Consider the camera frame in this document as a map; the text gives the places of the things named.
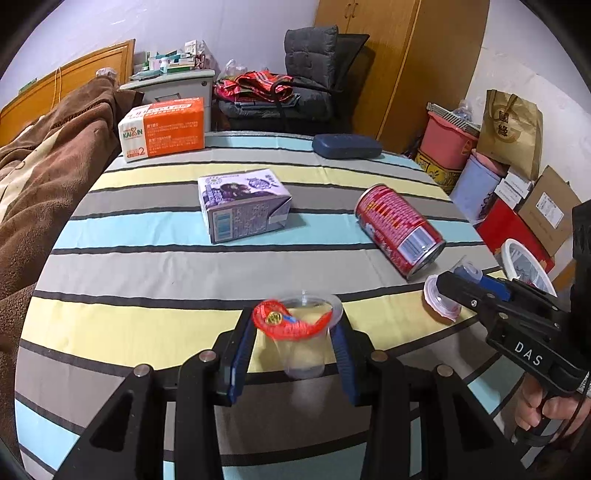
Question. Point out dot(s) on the white plastic bag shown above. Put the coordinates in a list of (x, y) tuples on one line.
[(231, 69)]

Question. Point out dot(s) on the red patterned bag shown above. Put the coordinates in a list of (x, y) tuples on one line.
[(254, 87)]

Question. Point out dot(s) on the person's right hand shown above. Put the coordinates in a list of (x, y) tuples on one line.
[(528, 406)]

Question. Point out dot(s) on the grey ribbed lid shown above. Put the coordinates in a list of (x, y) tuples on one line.
[(450, 115)]

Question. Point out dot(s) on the brown blanket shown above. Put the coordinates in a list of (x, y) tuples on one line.
[(46, 175)]

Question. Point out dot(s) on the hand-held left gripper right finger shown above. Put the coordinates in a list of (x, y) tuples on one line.
[(344, 364)]

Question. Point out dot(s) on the pile of medicine boxes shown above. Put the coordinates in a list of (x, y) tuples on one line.
[(175, 57)]

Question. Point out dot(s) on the lilac cylinder box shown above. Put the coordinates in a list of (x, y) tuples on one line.
[(475, 191)]

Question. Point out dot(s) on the small clear jelly cup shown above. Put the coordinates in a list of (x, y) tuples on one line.
[(436, 300), (467, 268)]

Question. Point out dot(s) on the yellow patterned box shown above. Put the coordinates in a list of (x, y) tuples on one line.
[(436, 173)]

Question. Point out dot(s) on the clear plastic cup red lid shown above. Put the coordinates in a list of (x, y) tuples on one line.
[(286, 323)]

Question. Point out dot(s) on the purple milk carton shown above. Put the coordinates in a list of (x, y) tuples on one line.
[(240, 207)]

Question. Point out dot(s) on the black office chair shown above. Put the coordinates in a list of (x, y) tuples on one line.
[(323, 101)]

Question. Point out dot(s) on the pink round lid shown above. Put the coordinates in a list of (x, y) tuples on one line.
[(487, 161)]

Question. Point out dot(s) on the white labelled box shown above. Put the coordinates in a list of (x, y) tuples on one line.
[(519, 182), (508, 196)]

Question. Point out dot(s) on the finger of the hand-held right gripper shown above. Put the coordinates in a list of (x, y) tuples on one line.
[(466, 295), (494, 286)]

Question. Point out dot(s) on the red gift box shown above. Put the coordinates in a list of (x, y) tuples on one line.
[(503, 226)]

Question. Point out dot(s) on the grey chair cushion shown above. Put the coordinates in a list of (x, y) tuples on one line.
[(309, 55)]

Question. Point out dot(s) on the clear bag of bottles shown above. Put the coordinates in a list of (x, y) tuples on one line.
[(463, 110)]

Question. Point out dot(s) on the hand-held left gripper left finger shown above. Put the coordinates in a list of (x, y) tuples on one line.
[(242, 355)]

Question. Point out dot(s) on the pink storage bin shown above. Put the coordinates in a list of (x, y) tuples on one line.
[(445, 143)]

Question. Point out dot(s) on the red drink can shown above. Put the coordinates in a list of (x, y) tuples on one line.
[(397, 226)]

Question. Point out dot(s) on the wooden wardrobe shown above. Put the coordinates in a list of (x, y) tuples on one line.
[(406, 60)]

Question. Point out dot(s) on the brown paper bag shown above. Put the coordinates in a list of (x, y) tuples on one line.
[(510, 134)]

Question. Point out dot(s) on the orange and white box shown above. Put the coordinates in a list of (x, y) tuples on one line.
[(161, 129)]

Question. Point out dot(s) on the dark blue glasses case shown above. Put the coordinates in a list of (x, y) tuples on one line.
[(346, 146)]

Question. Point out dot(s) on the wooden headboard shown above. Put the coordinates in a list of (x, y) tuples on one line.
[(83, 74)]

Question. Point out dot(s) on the grey nightstand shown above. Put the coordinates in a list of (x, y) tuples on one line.
[(175, 92)]

